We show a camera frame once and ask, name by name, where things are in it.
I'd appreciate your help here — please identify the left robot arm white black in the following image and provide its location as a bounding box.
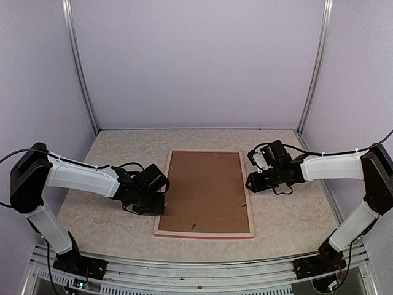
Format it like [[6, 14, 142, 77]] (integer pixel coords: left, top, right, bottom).
[[10, 142, 170, 273]]

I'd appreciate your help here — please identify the left aluminium corner post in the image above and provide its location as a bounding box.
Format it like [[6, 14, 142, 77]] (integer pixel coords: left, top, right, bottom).
[[61, 0, 101, 136]]

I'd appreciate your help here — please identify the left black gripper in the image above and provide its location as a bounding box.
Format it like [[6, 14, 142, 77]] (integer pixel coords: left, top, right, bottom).
[[132, 192, 165, 215]]

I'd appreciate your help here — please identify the front aluminium rail base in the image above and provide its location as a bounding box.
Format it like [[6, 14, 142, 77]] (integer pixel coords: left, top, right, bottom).
[[17, 243, 382, 294]]

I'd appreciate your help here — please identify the wooden picture frame pink edge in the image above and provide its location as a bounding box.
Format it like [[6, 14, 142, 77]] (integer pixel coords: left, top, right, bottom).
[[152, 148, 256, 239]]

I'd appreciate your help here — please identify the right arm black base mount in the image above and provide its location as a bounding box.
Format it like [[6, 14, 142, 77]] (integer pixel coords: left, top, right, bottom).
[[293, 254, 347, 280]]

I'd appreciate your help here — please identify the right aluminium corner post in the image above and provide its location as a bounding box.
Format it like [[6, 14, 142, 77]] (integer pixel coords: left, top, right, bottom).
[[297, 0, 333, 137]]

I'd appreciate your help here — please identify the brown cardboard backing board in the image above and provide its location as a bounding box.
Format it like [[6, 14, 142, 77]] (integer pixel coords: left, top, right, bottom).
[[157, 151, 251, 233]]

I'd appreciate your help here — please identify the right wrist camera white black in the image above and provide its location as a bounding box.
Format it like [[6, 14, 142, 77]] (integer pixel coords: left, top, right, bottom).
[[247, 140, 292, 173]]

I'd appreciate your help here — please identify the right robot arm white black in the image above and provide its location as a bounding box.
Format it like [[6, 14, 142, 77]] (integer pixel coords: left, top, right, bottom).
[[245, 140, 392, 273]]

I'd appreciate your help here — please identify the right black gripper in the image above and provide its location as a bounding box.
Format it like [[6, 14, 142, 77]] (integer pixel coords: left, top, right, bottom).
[[246, 165, 283, 192]]

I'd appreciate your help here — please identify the aluminium corner post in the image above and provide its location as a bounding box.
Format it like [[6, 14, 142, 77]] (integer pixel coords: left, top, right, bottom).
[[61, 0, 101, 136], [297, 0, 333, 137]]

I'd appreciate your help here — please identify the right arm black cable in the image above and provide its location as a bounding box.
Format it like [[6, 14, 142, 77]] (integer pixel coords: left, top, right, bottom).
[[285, 128, 393, 156]]

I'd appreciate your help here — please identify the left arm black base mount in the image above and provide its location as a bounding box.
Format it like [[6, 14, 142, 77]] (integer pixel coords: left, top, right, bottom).
[[53, 253, 107, 280]]

